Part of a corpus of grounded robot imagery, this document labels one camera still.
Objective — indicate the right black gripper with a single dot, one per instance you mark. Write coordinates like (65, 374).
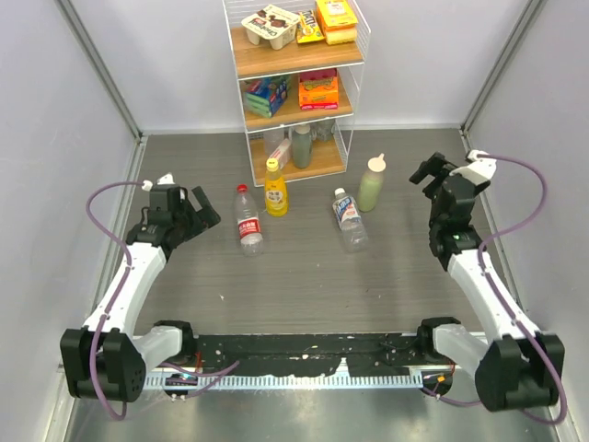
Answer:
(437, 163)

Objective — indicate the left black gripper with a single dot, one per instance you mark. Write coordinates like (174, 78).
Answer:
(204, 217)

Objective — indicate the clear red-label water bottle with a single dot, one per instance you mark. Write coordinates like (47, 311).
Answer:
(248, 224)

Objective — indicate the yellow honey pomelo drink bottle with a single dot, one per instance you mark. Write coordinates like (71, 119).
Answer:
(275, 190)

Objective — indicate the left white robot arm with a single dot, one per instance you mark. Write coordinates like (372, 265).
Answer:
(102, 359)

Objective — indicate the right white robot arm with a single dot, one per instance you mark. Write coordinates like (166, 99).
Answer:
(517, 366)

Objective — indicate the green squeeze bottle beige cap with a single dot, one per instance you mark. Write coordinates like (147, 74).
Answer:
(371, 183)

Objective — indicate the clear blue-label water bottle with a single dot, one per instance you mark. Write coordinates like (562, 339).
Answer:
(349, 221)

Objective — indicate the grey green bottle on shelf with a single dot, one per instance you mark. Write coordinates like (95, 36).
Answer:
(302, 140)

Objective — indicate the white red small box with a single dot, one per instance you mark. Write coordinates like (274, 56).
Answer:
(282, 153)

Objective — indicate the clear glass jar on shelf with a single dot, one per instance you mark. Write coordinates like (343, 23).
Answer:
(324, 130)

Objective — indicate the blue green box stack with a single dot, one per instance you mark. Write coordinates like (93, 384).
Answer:
(265, 96)

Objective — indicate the orange snack box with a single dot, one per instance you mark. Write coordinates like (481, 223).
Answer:
(318, 90)

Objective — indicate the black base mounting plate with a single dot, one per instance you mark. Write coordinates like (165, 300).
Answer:
(312, 355)

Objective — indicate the yellow sponge pack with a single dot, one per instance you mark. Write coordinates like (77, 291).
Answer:
(337, 21)

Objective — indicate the yellow M&M candy bag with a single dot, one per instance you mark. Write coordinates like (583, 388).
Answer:
(308, 29)

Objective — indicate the chocolate pudding cup pack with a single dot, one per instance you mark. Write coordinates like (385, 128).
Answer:
(273, 24)

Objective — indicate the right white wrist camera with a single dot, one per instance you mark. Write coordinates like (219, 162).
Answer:
(479, 170)

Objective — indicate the white wire shelf rack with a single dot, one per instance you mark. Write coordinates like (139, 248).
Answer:
(252, 62)

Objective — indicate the slotted aluminium cable rail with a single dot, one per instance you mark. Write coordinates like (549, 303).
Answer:
(338, 381)

